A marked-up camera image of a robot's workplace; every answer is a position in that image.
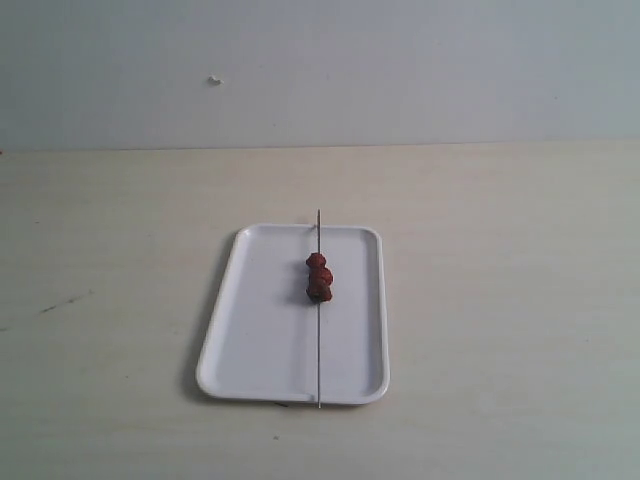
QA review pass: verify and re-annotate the thin metal skewer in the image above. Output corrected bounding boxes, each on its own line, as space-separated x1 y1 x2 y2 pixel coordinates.
316 208 322 409

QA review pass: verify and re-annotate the dark red fruit piece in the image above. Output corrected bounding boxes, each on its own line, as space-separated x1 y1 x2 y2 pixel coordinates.
306 282 333 304

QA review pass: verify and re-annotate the white rectangular plastic tray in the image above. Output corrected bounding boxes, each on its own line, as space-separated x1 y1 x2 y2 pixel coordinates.
195 224 390 406

